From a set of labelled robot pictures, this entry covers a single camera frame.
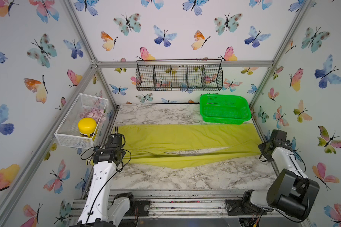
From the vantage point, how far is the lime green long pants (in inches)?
36.5

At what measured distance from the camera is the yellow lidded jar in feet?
2.10

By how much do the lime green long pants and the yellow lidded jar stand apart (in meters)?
0.31
